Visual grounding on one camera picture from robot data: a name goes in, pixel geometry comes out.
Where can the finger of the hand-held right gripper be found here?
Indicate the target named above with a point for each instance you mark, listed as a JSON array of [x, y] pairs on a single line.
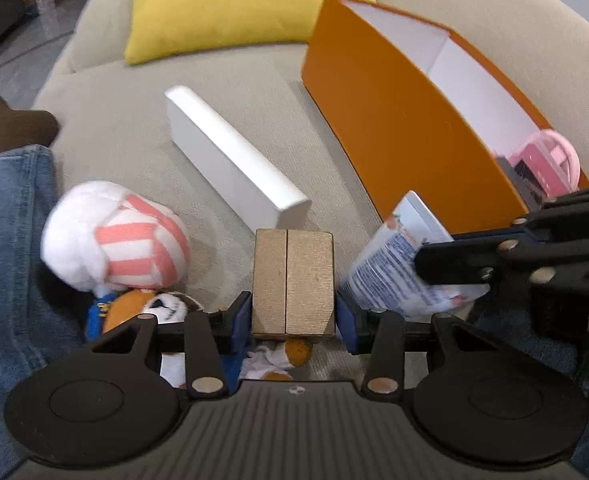
[[574, 215], [449, 262]]

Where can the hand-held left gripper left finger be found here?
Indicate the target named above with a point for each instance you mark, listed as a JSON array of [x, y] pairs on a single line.
[[240, 325]]

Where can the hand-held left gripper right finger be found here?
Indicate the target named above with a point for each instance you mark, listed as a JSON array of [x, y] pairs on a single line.
[[347, 325]]

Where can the pink bunny bag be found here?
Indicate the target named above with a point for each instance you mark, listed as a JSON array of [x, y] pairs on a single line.
[[549, 157]]

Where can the printed box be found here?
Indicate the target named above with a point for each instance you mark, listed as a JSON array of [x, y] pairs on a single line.
[[384, 265]]

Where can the small brown cardboard box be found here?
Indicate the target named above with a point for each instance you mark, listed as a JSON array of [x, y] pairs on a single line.
[[294, 280]]

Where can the red panda plush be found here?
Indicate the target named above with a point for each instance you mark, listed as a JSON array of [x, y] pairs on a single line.
[[124, 312]]

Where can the white plush pink striped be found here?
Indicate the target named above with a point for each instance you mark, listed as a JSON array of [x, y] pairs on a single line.
[[124, 240]]

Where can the orange cardboard box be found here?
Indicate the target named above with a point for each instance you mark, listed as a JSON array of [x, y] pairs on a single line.
[[399, 125]]

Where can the long white box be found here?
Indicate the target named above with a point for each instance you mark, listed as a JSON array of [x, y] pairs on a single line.
[[224, 160]]

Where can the person's left leg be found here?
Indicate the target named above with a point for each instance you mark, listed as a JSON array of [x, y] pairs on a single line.
[[9, 260]]

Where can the beige sofa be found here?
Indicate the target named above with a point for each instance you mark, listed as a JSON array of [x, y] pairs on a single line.
[[124, 110]]

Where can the brown sock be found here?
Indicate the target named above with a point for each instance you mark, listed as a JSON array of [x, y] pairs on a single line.
[[14, 125]]

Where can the yellow pillow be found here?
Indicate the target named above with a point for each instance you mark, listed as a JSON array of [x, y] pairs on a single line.
[[224, 5]]

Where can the white standing sign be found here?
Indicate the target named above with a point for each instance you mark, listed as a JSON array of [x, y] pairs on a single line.
[[45, 2]]

